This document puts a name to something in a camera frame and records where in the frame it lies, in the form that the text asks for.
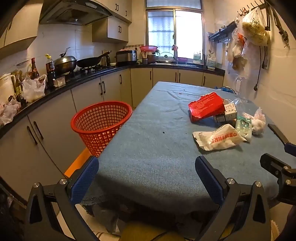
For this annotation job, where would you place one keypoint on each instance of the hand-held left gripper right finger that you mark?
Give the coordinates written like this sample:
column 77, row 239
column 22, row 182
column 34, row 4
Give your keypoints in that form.
column 209, row 180

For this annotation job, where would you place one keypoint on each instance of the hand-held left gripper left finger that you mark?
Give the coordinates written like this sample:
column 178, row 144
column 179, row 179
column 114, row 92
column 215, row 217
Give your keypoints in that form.
column 85, row 178

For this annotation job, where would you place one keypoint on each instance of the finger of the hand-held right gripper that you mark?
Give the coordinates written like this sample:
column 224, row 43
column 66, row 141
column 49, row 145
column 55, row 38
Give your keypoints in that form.
column 290, row 147
column 272, row 163

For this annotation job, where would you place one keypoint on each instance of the clear plastic bag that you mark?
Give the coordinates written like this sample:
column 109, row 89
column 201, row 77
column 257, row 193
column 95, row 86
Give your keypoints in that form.
column 257, row 125

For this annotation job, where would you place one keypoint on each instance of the red plastic mesh basket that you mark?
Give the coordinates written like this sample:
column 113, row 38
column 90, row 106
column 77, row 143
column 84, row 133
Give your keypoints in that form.
column 92, row 139

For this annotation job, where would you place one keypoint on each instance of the white plastic mailing bag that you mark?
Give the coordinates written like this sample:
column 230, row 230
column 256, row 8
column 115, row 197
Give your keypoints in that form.
column 219, row 139

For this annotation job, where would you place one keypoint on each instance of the green and white packet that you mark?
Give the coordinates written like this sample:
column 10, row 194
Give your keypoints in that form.
column 244, row 127

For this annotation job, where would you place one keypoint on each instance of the small white carton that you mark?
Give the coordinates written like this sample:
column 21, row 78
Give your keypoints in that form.
column 230, row 111

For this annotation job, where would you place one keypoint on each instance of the red cardboard box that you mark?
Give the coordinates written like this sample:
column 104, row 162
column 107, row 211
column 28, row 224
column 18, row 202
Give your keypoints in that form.
column 203, row 106

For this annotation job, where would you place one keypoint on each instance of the beige kitchen base cabinets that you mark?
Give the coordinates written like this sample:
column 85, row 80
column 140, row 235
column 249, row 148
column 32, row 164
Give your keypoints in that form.
column 53, row 111

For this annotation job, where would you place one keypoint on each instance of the clear glass pitcher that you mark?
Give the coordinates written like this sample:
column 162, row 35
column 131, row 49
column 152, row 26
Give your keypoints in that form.
column 241, row 85

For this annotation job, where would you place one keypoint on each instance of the blue plastic bag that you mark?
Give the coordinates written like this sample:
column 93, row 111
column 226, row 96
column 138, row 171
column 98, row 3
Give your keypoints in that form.
column 223, row 88

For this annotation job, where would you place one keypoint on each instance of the small seasoning box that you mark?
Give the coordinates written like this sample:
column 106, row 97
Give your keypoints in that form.
column 59, row 82

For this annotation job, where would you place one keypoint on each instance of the crumpled white bag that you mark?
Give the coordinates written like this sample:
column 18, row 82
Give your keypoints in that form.
column 8, row 113

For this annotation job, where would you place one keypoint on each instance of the black kitchen countertop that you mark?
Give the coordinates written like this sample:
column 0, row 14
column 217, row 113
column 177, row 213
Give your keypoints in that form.
column 87, row 74

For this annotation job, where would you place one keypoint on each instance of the gas stove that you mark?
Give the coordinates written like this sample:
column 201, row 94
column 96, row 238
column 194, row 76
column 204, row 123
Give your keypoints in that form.
column 92, row 69

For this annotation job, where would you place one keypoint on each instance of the dark bottle with yellow cap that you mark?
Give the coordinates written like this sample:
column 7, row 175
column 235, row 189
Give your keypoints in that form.
column 50, row 74

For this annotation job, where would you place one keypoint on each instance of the cooking oil bottle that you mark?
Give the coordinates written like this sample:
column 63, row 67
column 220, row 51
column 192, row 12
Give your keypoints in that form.
column 19, row 90

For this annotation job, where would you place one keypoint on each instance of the steel wok with lid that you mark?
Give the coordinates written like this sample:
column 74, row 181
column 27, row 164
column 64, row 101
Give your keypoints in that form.
column 66, row 63

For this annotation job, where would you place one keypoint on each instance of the black frying pan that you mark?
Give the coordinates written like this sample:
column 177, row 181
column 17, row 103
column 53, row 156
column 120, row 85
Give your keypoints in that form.
column 89, row 62

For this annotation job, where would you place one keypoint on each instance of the black hanging tool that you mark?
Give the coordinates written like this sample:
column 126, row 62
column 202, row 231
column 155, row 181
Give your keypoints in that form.
column 281, row 30

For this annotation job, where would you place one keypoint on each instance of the steel sink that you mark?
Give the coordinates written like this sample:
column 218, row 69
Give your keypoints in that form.
column 182, row 65

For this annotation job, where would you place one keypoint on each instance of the dark sauce bottle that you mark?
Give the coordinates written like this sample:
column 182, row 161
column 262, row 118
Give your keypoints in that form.
column 34, row 70

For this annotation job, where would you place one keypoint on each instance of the white electric kettle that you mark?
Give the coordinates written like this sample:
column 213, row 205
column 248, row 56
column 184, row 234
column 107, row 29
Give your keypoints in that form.
column 5, row 89

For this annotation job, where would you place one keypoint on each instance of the steel kettle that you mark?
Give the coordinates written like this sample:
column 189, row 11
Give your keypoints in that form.
column 105, row 60

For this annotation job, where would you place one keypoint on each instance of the hanging bag with yellow contents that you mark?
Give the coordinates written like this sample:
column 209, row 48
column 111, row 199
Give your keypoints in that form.
column 255, row 30

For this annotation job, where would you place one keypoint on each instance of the pink basin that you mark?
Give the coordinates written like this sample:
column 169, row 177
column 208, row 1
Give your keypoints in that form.
column 182, row 61

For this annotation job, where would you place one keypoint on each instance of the green detergent bottle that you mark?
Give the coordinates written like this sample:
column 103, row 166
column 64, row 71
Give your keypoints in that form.
column 197, row 56

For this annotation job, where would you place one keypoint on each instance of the rice cooker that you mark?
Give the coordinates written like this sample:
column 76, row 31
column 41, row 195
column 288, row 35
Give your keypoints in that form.
column 126, row 58

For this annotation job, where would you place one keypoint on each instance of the glass pot lid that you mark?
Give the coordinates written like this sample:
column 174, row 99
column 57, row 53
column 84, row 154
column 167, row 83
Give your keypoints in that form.
column 166, row 59

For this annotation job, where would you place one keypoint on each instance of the chopstick holder with chopsticks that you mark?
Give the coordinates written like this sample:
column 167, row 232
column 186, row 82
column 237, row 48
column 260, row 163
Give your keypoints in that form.
column 144, row 60

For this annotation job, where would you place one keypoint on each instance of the kitchen faucet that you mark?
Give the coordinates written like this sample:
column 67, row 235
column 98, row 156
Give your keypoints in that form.
column 175, row 52

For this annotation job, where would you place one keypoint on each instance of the dark cooking pot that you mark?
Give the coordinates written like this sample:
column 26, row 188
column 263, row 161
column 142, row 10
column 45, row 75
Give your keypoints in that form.
column 152, row 58

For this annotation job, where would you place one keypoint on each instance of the red plastic colander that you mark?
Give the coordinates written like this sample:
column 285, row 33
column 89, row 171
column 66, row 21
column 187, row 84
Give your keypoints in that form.
column 148, row 48

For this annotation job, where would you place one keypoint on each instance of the kitchen window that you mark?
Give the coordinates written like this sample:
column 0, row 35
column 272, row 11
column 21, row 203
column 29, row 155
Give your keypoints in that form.
column 175, row 32

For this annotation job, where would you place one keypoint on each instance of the steel range hood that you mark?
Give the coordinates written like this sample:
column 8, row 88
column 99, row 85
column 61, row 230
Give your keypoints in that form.
column 74, row 11

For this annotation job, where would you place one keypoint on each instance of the wall socket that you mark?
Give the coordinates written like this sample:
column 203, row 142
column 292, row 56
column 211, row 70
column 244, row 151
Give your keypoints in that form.
column 266, row 63

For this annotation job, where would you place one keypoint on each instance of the black wall rack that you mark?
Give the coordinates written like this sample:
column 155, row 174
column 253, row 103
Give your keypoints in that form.
column 223, row 31

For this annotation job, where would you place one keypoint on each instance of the wall hook rail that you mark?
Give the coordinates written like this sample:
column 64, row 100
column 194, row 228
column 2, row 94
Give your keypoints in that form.
column 252, row 5

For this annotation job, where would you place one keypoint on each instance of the beige wall cabinet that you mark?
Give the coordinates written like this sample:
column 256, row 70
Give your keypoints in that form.
column 115, row 29
column 20, row 23

